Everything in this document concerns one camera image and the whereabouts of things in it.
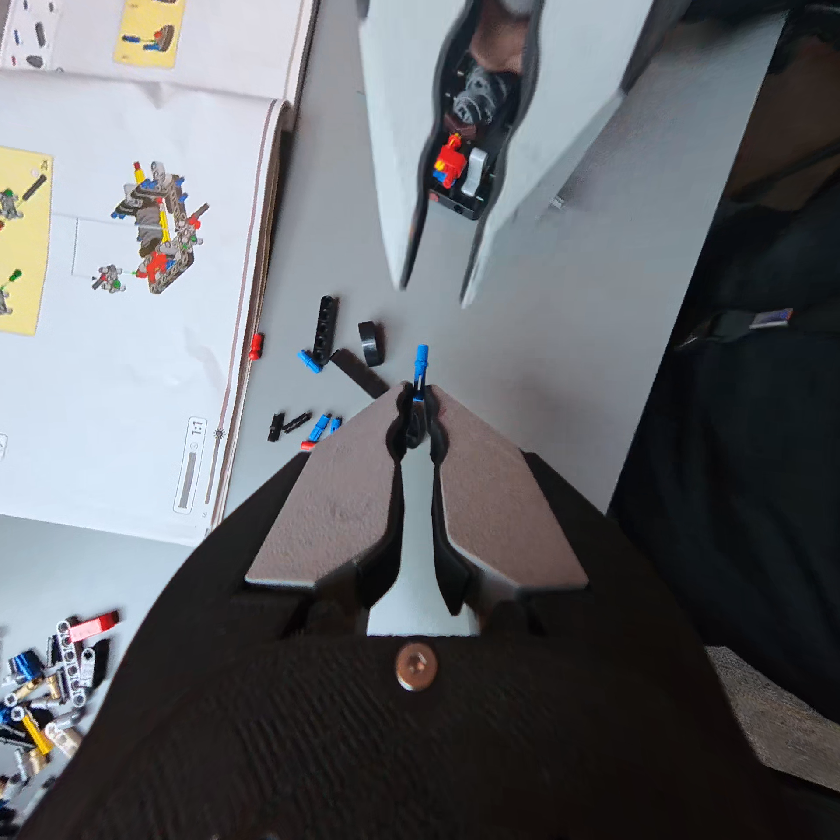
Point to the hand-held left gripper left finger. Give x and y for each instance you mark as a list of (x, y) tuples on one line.
[(328, 512)]

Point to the black lego beam with holes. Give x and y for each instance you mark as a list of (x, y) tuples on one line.
[(323, 328)]

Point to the black flat lego tile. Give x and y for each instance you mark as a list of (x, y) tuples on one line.
[(358, 379)]

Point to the blue pin with black connector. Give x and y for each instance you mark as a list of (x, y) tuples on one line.
[(421, 359)]

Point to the lego instruction booklet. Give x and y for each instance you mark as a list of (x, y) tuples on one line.
[(131, 394)]

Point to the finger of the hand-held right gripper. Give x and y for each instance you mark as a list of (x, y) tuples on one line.
[(571, 85), (400, 98)]

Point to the black lego frame assembly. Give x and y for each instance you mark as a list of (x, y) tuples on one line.
[(449, 164)]

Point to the pile of loose lego pieces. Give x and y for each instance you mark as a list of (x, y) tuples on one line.
[(46, 695)]

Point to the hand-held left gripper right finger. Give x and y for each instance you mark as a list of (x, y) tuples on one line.
[(505, 518)]

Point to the black lego pin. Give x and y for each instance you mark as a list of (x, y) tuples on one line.
[(296, 421), (275, 426)]

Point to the black curved lego piece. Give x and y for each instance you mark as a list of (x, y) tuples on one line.
[(372, 342)]

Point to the grey cushion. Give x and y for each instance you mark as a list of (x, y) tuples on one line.
[(781, 715)]

